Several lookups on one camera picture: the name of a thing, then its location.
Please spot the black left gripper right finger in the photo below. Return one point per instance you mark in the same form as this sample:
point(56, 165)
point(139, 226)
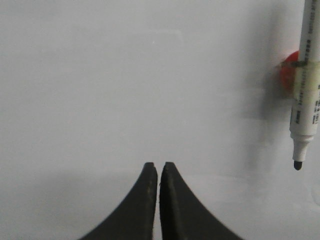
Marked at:
point(182, 215)

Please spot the white black-tipped whiteboard marker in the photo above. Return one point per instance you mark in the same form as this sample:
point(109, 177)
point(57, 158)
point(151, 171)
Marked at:
point(305, 111)

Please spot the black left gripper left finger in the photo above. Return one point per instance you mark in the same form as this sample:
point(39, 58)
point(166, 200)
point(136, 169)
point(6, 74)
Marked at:
point(133, 219)

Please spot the red round magnet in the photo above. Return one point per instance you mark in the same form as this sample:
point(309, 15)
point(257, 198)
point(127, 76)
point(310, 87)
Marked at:
point(287, 73)

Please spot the white whiteboard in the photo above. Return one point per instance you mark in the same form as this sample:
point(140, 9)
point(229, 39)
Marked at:
point(90, 90)

